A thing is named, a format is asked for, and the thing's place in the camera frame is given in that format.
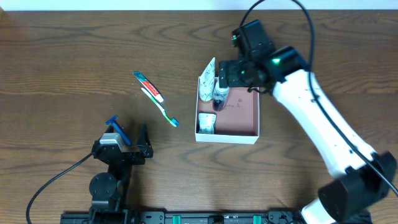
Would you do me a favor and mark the white bamboo-print cream tube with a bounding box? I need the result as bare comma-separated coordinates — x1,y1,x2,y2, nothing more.
198,57,216,102

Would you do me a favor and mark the clear bottle blue liquid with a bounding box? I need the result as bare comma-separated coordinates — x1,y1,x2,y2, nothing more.
213,86,229,111

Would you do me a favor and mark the white green soap packet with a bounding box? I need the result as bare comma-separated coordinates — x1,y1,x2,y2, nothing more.
198,113,216,134

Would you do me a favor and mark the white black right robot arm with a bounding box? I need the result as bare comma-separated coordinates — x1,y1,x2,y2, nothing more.
218,47,397,223

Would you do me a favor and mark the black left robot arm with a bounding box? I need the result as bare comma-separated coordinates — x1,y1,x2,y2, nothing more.
89,124,154,224

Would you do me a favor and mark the blue disposable razor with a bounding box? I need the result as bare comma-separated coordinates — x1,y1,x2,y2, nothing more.
105,115,132,146

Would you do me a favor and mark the green white toothbrush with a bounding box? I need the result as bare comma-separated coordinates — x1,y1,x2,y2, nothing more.
141,88,179,128

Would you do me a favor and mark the red green toothpaste tube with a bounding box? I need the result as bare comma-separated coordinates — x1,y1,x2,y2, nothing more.
133,71,164,103

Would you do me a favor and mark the white box pink interior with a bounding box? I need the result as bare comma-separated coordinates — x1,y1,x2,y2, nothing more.
195,88,260,144

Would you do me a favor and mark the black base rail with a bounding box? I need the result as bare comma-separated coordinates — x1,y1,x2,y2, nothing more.
60,210,304,224

